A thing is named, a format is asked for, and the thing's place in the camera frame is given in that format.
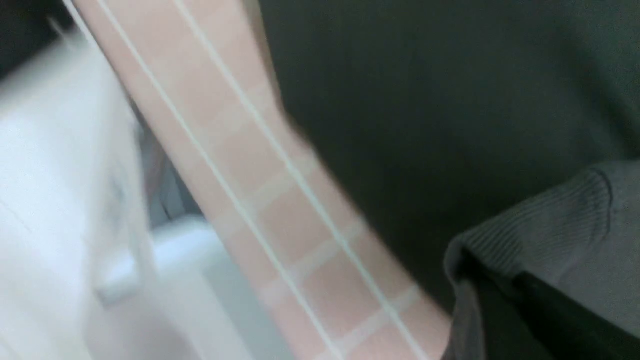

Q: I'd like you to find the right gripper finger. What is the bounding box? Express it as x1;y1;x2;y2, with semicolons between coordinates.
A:
452;251;640;360

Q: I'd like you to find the dark gray long-sleeve shirt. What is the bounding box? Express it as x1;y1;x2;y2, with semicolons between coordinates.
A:
259;0;639;360

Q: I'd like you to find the pink grid tablecloth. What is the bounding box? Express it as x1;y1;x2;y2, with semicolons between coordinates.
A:
72;0;450;360

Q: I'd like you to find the white garment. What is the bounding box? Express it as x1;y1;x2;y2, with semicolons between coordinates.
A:
0;29;294;360

